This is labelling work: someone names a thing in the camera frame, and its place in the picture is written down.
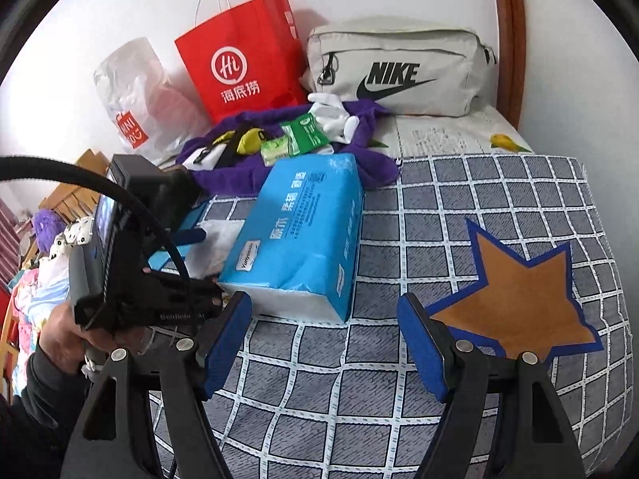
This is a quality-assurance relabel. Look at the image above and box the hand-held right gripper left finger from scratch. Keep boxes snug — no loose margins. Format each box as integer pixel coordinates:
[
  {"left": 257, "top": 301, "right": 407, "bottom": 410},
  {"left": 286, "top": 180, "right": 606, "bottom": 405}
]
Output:
[{"left": 60, "top": 289, "right": 253, "bottom": 479}]

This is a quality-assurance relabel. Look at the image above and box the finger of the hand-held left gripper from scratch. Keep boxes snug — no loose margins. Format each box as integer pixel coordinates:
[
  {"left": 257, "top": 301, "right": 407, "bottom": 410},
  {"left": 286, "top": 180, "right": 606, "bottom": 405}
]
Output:
[{"left": 170, "top": 227, "right": 209, "bottom": 245}]

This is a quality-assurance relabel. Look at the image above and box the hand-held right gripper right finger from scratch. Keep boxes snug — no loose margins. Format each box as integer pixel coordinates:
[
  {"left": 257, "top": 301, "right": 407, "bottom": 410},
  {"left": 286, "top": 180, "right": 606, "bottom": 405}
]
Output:
[{"left": 397, "top": 292, "right": 587, "bottom": 479}]

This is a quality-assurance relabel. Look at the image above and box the white plastic packet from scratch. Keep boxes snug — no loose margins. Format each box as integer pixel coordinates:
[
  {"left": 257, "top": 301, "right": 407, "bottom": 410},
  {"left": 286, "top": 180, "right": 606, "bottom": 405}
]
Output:
[{"left": 185, "top": 220, "right": 245, "bottom": 280}]

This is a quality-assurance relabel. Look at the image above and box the blue tissue pack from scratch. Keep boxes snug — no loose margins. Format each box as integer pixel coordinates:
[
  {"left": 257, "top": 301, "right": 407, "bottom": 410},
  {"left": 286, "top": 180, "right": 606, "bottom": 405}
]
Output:
[{"left": 217, "top": 152, "right": 365, "bottom": 323}]

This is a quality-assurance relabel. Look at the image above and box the purple plush toy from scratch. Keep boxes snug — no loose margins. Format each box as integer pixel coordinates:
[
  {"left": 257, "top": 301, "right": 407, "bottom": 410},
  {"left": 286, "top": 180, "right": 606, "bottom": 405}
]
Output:
[{"left": 175, "top": 100, "right": 403, "bottom": 195}]

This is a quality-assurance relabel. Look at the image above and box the person's left forearm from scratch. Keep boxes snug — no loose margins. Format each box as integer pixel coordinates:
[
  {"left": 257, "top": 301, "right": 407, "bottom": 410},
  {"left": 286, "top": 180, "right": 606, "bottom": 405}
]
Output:
[{"left": 0, "top": 344, "right": 95, "bottom": 479}]

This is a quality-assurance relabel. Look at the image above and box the person's left hand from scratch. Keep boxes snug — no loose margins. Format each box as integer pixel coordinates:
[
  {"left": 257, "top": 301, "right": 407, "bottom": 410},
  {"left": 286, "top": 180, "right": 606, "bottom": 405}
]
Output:
[{"left": 37, "top": 302, "right": 118, "bottom": 375}]

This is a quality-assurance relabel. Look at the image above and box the white dice plush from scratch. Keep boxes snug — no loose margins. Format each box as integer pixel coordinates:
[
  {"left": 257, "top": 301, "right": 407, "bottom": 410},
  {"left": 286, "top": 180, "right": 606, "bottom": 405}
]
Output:
[{"left": 50, "top": 217, "right": 95, "bottom": 260}]

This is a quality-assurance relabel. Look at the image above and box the purple fluffy toy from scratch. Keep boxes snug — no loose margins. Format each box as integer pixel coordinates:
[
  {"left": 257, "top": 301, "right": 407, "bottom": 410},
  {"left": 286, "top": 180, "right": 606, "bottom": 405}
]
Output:
[{"left": 32, "top": 210, "right": 68, "bottom": 255}]

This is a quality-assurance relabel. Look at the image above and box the wooden furniture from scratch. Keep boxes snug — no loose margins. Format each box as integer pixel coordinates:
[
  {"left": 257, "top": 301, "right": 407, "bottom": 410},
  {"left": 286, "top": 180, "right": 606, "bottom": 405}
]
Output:
[{"left": 37, "top": 148, "right": 111, "bottom": 220}]

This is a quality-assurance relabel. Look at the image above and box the colourful clothes pile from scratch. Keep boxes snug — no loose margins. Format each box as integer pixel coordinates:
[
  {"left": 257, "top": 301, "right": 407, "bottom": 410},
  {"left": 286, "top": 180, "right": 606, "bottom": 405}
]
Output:
[{"left": 10, "top": 254, "right": 73, "bottom": 375}]

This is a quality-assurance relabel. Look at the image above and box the red striped cloth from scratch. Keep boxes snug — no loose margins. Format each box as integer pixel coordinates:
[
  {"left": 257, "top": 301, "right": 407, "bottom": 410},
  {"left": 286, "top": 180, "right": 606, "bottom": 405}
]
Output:
[{"left": 0, "top": 197, "right": 31, "bottom": 290}]

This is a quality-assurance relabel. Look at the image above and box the light green packet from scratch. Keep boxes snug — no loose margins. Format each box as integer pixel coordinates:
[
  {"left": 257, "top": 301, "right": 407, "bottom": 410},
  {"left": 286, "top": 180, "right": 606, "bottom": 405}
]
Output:
[{"left": 260, "top": 137, "right": 293, "bottom": 165}]

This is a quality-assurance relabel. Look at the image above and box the grey checked blanket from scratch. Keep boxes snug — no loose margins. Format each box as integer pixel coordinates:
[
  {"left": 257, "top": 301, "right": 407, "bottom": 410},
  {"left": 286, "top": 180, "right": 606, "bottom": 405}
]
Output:
[{"left": 145, "top": 152, "right": 627, "bottom": 479}]

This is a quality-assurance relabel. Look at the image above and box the white plastic bag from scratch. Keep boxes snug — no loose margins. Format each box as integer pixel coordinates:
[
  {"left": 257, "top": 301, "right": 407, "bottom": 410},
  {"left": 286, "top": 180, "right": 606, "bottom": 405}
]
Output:
[{"left": 92, "top": 37, "right": 210, "bottom": 165}]

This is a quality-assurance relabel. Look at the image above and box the red paper bag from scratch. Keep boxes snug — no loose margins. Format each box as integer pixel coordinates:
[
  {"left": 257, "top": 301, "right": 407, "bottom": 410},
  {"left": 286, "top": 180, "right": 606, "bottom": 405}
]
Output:
[{"left": 175, "top": 0, "right": 308, "bottom": 125}]

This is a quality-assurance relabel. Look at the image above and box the fruit print bed sheet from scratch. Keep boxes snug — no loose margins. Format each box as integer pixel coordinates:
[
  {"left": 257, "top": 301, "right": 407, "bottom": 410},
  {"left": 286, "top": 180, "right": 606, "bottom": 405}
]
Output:
[{"left": 369, "top": 105, "right": 535, "bottom": 155}]

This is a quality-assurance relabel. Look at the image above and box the grey zip pouch bag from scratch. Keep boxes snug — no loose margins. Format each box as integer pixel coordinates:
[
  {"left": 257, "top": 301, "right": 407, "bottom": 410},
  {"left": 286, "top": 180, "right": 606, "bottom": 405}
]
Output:
[{"left": 300, "top": 17, "right": 500, "bottom": 118}]

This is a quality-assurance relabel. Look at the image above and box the brown wooden headboard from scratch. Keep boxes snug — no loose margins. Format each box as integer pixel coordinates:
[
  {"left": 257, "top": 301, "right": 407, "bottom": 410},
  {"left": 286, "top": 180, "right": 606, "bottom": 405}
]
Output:
[{"left": 486, "top": 0, "right": 527, "bottom": 133}]

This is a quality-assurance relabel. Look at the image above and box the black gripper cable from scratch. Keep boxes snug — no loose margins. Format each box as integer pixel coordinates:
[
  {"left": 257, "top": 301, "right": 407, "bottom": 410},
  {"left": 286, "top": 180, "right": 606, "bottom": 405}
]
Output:
[{"left": 0, "top": 156, "right": 191, "bottom": 280}]

